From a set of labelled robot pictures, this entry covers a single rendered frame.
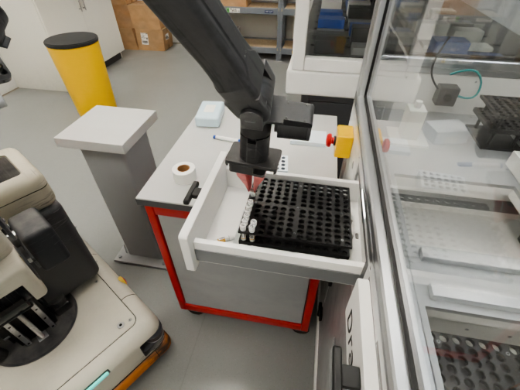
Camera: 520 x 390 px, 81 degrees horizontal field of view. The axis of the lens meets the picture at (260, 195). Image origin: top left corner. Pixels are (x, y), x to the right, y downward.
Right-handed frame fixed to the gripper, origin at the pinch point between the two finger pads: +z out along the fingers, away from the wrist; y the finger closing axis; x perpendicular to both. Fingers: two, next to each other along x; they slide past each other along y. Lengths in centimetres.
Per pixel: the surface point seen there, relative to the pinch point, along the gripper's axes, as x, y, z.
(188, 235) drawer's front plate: 15.9, 8.2, -0.3
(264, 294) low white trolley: -7, -5, 61
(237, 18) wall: -407, 121, 84
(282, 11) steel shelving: -360, 51, 57
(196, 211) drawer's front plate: 9.9, 8.9, -0.3
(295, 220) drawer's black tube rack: 5.5, -10.6, 1.4
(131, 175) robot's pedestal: -33, 58, 40
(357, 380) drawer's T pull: 32.8, -22.2, -1.8
